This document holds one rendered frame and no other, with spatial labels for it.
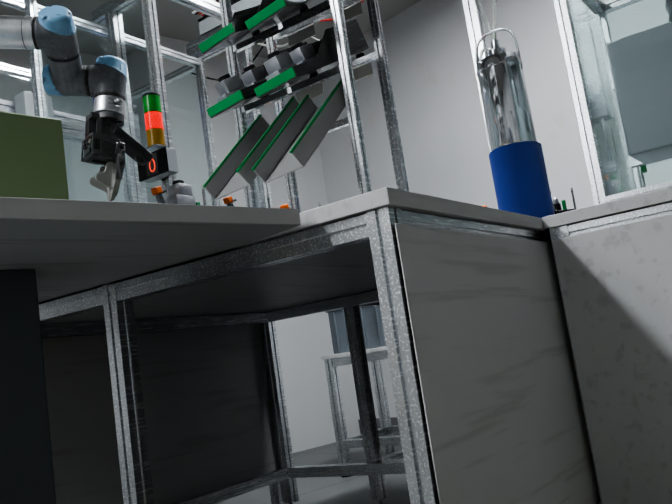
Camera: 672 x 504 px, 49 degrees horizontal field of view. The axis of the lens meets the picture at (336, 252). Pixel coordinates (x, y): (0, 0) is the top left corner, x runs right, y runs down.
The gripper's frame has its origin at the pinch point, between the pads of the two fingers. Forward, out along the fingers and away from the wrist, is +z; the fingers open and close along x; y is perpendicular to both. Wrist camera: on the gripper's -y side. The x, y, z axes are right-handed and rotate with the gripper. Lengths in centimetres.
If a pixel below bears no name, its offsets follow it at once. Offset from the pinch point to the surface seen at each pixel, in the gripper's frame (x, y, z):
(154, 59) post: -20, -18, -51
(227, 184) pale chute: 22.4, -18.0, -0.1
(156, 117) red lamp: -18.6, -18.9, -32.7
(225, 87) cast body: 28.9, -13.5, -20.7
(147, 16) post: -21, -16, -65
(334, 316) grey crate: -133, -174, -5
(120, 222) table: 65, 25, 27
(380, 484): -58, -134, 75
